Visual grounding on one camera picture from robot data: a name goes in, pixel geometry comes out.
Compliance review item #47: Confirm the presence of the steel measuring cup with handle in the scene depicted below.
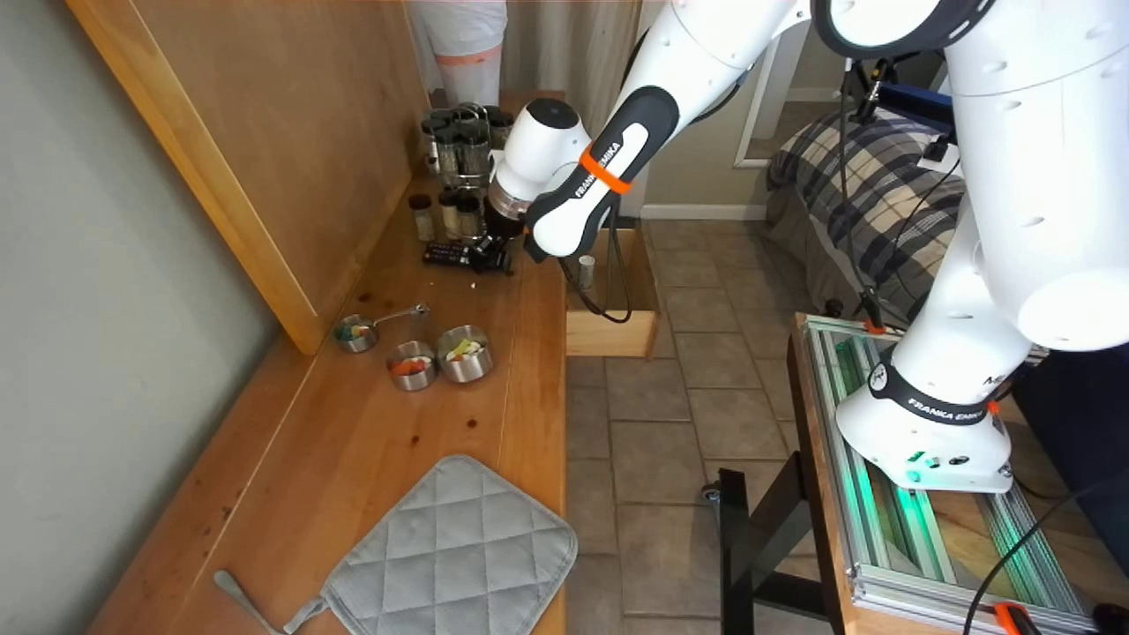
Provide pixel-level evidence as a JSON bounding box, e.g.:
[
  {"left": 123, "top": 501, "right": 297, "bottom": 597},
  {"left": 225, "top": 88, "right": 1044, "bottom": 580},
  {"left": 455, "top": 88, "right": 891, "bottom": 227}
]
[{"left": 331, "top": 303, "right": 431, "bottom": 351}]

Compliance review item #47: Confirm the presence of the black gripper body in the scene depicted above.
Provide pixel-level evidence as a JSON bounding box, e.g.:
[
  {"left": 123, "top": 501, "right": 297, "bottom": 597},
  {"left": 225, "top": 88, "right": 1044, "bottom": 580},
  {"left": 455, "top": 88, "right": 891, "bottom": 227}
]
[{"left": 478, "top": 209, "right": 521, "bottom": 267}]

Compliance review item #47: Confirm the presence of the wooden dresser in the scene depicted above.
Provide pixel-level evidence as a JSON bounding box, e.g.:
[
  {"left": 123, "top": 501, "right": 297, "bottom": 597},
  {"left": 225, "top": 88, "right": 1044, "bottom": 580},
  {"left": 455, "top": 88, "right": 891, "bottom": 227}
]
[{"left": 89, "top": 153, "right": 563, "bottom": 635}]

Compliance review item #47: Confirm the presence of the large wooden board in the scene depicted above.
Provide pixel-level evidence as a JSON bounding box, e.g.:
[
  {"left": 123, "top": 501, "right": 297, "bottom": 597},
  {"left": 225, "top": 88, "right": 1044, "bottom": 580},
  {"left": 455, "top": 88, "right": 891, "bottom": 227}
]
[{"left": 66, "top": 0, "right": 424, "bottom": 351}]

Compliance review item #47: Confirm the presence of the rotating spice rack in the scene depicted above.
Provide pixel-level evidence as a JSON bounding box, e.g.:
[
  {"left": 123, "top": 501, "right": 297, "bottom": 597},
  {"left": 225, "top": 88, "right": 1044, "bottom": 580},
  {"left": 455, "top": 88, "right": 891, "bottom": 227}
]
[{"left": 421, "top": 101, "right": 512, "bottom": 235}]

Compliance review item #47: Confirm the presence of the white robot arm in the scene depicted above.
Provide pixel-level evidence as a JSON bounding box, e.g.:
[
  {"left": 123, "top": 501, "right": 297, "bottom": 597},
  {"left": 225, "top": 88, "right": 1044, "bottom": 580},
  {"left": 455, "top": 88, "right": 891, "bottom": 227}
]
[{"left": 491, "top": 0, "right": 1129, "bottom": 494}]

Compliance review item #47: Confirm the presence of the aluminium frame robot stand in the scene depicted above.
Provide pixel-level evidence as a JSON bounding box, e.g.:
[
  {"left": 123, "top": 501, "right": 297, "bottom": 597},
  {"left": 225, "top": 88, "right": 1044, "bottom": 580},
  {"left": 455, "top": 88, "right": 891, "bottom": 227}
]
[{"left": 790, "top": 315, "right": 1093, "bottom": 635}]

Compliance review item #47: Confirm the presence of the plaid bed cover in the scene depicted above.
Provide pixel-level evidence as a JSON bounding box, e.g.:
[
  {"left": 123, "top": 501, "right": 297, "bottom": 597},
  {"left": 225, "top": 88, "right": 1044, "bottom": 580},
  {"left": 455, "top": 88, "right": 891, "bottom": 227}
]
[{"left": 766, "top": 111, "right": 963, "bottom": 324}]

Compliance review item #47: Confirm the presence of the grey quilted pot holder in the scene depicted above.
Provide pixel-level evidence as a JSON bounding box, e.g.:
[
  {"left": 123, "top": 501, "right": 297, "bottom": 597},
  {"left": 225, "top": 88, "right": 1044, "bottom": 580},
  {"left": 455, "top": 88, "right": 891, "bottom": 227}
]
[{"left": 282, "top": 454, "right": 577, "bottom": 635}]

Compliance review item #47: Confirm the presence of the open upper wooden drawer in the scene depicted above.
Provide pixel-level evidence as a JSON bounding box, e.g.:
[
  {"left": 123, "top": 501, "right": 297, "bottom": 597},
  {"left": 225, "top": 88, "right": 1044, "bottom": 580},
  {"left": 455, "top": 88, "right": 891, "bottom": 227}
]
[{"left": 563, "top": 227, "right": 659, "bottom": 357}]

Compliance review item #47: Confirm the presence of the metal spoon handle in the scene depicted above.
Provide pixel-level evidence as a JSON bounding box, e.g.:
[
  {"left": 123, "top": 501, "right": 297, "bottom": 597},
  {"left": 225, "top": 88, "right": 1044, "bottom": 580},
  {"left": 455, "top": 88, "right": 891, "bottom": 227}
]
[{"left": 210, "top": 568, "right": 282, "bottom": 635}]

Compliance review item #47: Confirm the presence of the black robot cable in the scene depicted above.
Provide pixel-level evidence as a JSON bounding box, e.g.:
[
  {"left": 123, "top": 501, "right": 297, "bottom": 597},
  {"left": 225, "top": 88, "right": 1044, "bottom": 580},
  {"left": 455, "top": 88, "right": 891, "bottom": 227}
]
[{"left": 558, "top": 196, "right": 638, "bottom": 329}]

